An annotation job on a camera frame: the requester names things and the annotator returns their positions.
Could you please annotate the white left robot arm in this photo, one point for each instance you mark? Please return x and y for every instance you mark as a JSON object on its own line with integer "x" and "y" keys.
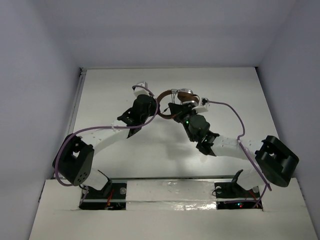
{"x": 74, "y": 159}

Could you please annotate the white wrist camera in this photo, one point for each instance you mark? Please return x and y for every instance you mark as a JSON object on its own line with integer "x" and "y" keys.
{"x": 203, "y": 106}
{"x": 140, "y": 89}

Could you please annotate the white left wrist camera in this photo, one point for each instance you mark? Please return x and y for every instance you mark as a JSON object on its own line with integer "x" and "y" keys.
{"x": 140, "y": 89}

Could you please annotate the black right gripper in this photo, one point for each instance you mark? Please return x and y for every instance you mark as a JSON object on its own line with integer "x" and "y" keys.
{"x": 176, "y": 108}

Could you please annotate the brown silver headphones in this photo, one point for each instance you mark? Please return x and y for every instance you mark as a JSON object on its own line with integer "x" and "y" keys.
{"x": 183, "y": 96}

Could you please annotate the aluminium mounting rail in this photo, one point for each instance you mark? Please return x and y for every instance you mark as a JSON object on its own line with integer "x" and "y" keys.
{"x": 165, "y": 190}

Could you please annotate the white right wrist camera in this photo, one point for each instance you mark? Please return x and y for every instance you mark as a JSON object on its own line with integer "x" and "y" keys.
{"x": 203, "y": 106}

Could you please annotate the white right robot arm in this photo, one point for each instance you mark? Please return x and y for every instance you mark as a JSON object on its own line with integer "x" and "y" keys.
{"x": 273, "y": 163}

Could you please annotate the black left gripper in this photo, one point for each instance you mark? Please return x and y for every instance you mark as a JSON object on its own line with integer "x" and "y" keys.
{"x": 152, "y": 105}

